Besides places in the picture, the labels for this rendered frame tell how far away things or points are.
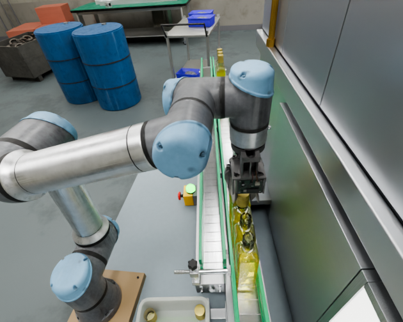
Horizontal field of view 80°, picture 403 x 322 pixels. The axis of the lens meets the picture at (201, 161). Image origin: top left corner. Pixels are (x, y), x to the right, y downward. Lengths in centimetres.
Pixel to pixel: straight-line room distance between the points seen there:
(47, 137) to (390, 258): 63
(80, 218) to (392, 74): 75
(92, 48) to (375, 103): 322
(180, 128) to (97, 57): 315
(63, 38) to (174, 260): 334
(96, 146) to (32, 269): 195
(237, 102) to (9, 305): 207
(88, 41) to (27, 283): 253
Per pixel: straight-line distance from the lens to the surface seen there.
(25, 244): 247
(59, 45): 391
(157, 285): 101
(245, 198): 65
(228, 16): 692
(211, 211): 97
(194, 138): 29
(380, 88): 40
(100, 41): 337
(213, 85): 42
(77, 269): 84
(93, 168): 39
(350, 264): 45
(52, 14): 771
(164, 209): 117
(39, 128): 63
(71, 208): 76
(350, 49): 48
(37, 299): 215
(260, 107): 43
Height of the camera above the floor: 167
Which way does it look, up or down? 42 degrees down
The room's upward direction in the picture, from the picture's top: 6 degrees counter-clockwise
